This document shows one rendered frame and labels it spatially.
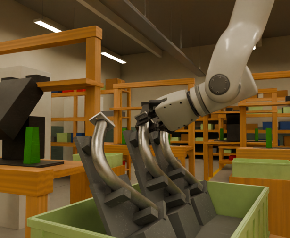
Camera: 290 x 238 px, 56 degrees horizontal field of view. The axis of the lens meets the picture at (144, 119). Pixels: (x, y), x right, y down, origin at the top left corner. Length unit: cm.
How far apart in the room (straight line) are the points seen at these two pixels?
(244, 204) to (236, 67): 55
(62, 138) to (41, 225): 616
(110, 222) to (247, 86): 45
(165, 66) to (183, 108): 1148
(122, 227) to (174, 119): 31
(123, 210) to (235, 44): 46
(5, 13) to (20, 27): 53
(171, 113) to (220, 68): 19
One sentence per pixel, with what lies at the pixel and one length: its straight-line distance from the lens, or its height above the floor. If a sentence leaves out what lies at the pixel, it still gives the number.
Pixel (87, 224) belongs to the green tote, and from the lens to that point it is 81.
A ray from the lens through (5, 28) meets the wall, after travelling 829.
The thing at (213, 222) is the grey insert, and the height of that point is 85.
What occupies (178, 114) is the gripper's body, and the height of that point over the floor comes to 119.
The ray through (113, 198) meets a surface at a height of 100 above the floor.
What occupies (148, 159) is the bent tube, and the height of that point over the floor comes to 107.
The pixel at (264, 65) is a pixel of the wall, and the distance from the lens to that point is 1150.
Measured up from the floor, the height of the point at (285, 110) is 166.
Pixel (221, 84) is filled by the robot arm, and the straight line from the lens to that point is 64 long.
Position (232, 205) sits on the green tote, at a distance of 105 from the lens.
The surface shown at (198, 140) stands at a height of 74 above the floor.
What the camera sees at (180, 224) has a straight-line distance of 79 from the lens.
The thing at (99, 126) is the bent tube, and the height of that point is 116.
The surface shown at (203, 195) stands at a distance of 101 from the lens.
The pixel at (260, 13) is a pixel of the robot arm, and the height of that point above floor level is 143.
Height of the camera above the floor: 115
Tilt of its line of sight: 2 degrees up
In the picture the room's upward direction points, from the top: straight up
